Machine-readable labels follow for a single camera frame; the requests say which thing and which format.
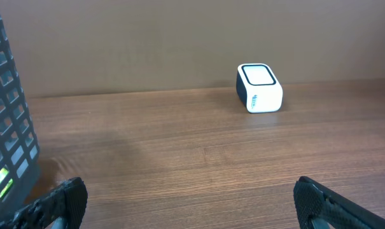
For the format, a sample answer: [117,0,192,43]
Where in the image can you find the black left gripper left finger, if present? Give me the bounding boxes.
[0,177,88,229]

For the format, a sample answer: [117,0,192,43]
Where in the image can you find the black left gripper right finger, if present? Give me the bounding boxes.
[293,176,385,229]

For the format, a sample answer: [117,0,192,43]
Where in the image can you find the grey plastic basket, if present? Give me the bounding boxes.
[0,14,40,217]

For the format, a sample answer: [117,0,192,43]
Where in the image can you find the white barcode scanner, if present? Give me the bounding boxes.
[236,63,283,113]

